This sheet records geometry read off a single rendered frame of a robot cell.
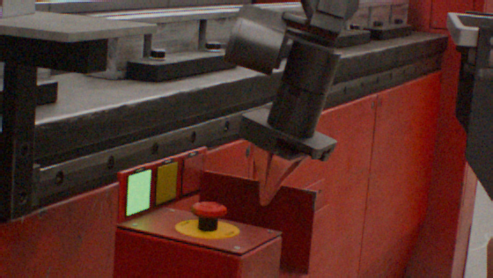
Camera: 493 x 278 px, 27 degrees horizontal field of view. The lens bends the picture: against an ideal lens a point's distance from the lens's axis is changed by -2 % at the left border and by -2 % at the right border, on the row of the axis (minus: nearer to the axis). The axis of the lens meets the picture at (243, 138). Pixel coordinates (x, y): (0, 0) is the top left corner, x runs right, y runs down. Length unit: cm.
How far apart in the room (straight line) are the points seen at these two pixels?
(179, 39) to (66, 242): 57
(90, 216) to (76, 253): 5
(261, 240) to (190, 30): 74
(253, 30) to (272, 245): 24
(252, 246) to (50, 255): 29
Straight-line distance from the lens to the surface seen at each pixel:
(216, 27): 190
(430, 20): 318
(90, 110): 132
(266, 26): 117
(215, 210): 114
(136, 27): 112
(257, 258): 112
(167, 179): 123
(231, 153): 173
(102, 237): 139
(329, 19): 115
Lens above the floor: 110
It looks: 11 degrees down
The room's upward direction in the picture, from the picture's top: 5 degrees clockwise
